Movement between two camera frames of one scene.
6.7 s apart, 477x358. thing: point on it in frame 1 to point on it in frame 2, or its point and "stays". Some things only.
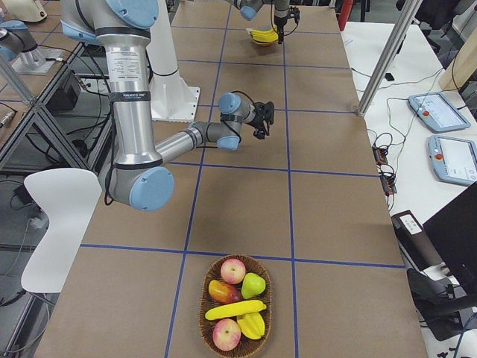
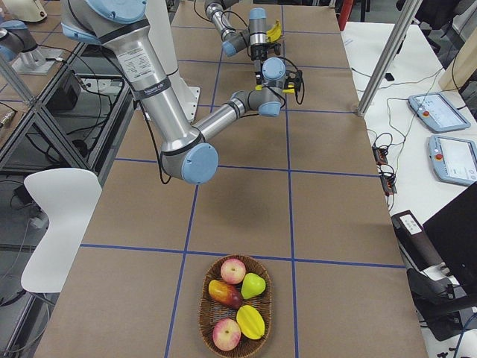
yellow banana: x=236 y=309 to x=258 y=87
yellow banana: x=270 y=35 stays
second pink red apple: x=226 y=334 stays
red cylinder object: x=345 y=8 stays
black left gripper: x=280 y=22 to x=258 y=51
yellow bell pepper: x=252 y=324 stays
